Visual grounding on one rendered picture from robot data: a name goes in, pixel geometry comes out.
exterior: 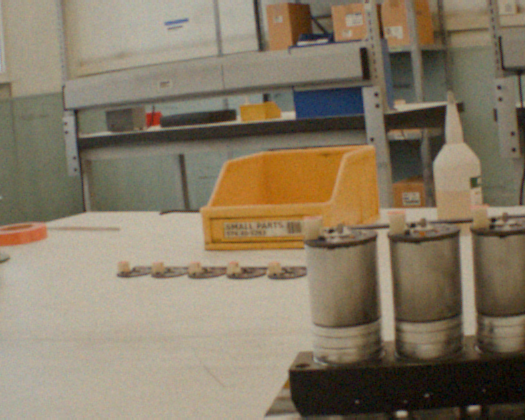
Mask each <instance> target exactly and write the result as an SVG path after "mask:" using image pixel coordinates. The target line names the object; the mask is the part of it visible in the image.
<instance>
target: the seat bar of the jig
mask: <svg viewBox="0 0 525 420"><path fill-rule="evenodd" d="M464 336H465V349H466V350H465V351H464V352H463V353H461V354H459V355H456V356H454V357H450V358H446V359H439V360H435V361H405V360H402V359H399V358H397V357H395V344H394V340H388V341H385V347H384V350H385V355H384V356H383V357H381V358H379V359H378V360H375V361H372V362H368V363H363V364H358V365H347V366H326V365H322V364H318V363H316V362H314V361H315V359H314V358H315V357H314V350H313V351H299V353H298V354H297V356H296V357H295V359H294V361H293V362H292V363H291V365H290V367H289V368H288V370H287V371H288V380H289V389H290V398H291V397H327V396H348V395H380V394H383V393H408V392H430V391H433V390H452V389H471V388H485V387H490V386H507V385H523V384H525V353H522V354H519V355H502V356H497V355H490V354H486V355H485V354H483V353H480V352H478V351H476V350H475V334H472V335H464Z"/></svg>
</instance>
